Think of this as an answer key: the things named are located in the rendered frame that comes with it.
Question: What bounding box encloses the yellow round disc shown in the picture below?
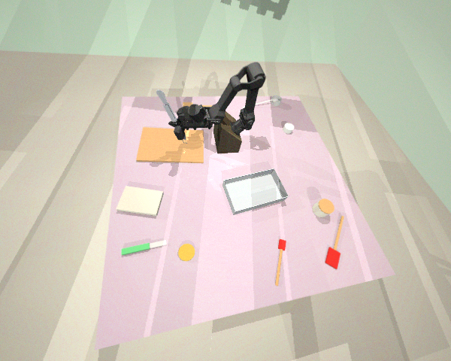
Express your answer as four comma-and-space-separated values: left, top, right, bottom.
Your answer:
178, 244, 195, 261

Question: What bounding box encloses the white short cylinder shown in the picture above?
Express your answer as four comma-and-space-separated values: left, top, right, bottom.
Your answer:
283, 123, 294, 134

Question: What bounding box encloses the grey cylindrical canister with wooden lid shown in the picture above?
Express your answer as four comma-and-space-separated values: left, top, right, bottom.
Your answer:
312, 199, 334, 217

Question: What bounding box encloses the red spatula with wooden handle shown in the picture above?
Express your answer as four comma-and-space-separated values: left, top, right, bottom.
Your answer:
325, 216, 344, 269

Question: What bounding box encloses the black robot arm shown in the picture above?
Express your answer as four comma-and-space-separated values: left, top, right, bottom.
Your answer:
177, 62, 266, 136

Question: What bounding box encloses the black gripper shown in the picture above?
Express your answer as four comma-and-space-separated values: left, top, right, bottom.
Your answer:
168, 117, 197, 141

